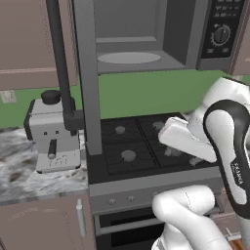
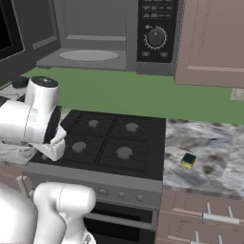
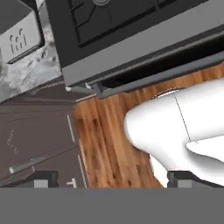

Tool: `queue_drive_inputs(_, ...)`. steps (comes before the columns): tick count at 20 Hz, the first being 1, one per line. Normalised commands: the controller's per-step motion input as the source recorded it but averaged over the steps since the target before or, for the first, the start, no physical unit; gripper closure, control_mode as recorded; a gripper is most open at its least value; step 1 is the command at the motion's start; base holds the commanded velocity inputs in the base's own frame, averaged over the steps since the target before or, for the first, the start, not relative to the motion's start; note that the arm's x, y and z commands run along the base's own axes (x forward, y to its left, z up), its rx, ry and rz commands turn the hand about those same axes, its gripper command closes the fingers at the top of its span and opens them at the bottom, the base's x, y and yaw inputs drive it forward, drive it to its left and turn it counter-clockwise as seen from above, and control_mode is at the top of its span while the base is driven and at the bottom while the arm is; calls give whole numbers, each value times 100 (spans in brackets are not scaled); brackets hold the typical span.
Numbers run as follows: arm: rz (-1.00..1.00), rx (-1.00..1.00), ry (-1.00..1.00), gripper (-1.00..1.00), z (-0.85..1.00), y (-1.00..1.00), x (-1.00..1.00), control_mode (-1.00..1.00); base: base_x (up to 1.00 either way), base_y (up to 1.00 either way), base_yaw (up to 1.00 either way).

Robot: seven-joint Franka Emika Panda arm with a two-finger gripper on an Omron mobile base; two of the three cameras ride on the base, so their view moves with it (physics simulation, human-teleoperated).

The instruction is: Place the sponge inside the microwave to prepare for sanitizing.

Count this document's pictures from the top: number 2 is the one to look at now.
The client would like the grey oven door handle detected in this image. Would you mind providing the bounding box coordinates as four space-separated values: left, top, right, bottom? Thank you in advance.
83 212 154 232

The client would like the pale brown cupboard door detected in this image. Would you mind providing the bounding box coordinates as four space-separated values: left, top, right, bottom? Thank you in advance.
173 0 244 90

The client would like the white wall socket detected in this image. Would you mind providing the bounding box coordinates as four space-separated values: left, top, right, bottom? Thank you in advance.
230 88 244 102

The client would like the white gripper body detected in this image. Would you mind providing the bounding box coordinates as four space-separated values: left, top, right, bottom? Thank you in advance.
31 125 69 162

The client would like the black gas hob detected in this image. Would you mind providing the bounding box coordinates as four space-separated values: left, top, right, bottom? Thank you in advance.
28 109 168 182

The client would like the pale brown drawer front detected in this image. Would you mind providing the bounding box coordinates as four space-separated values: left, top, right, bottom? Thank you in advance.
154 212 244 244
157 188 244 231
0 162 34 193

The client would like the grey microwave turntable plate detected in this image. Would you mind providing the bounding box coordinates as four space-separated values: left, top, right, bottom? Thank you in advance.
58 49 120 62

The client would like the dark microwave door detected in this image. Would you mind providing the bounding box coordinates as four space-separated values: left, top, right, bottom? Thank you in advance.
0 0 62 88

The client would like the yellow and green sponge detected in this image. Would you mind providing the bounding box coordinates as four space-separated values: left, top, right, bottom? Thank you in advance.
180 152 197 170

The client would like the grey microwave oven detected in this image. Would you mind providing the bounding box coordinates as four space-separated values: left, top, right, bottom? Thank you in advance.
35 0 184 77

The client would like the grey drawer handle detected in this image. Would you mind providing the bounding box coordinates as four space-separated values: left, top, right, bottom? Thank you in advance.
16 174 34 200
202 202 241 226
190 231 224 244

